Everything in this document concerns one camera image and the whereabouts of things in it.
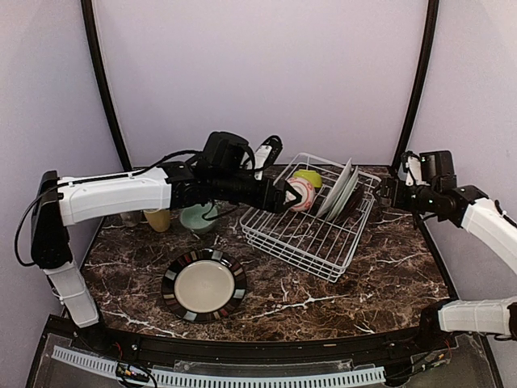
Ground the yellow ceramic cup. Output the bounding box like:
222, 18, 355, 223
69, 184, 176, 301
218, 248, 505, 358
144, 209, 170, 233

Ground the grey white plate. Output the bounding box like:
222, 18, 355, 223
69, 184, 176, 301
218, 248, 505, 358
316, 158, 352, 217

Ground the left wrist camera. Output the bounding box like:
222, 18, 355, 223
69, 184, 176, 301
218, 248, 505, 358
253, 135, 283, 180

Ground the light green plate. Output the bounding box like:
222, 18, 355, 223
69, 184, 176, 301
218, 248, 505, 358
327, 167, 359, 221

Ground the dark red plate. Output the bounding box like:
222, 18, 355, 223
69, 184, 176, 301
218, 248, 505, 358
335, 184, 364, 222

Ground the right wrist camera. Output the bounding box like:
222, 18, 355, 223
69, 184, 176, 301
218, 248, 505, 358
401, 151, 422, 188

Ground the white wire dish rack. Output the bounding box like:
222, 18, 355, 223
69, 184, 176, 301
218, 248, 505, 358
240, 153, 380, 283

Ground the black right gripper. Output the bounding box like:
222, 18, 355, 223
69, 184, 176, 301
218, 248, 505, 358
373, 176, 439, 213

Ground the black frame post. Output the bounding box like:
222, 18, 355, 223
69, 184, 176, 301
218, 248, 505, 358
80, 0, 132, 171
390, 0, 440, 175

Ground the black striped rim plate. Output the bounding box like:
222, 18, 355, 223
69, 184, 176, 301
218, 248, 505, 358
161, 248, 247, 323

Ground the light teal ceramic bowl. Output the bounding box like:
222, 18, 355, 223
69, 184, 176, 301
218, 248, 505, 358
179, 204, 218, 234

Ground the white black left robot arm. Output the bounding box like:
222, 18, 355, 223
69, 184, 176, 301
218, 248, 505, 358
24, 132, 302, 352

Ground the black left frame post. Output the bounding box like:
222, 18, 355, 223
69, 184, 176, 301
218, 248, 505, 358
80, 0, 132, 171

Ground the white red patterned bowl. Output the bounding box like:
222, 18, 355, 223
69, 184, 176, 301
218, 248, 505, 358
287, 177, 316, 212

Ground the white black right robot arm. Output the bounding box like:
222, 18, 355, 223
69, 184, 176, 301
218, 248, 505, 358
374, 150, 516, 351

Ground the lime green bowl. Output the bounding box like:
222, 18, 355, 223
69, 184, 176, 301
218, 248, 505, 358
292, 169, 322, 189

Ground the cream patterned ceramic mug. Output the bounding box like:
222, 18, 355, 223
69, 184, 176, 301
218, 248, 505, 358
120, 211, 142, 228

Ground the black front table rail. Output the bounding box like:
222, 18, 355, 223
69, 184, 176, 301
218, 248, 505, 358
48, 314, 481, 367

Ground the white slotted cable duct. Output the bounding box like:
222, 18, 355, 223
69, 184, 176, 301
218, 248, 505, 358
52, 345, 386, 387

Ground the black right frame post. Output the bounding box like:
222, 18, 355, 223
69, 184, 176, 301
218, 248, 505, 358
390, 0, 440, 175

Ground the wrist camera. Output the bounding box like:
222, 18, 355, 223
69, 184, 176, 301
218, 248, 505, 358
401, 151, 422, 188
253, 135, 283, 180

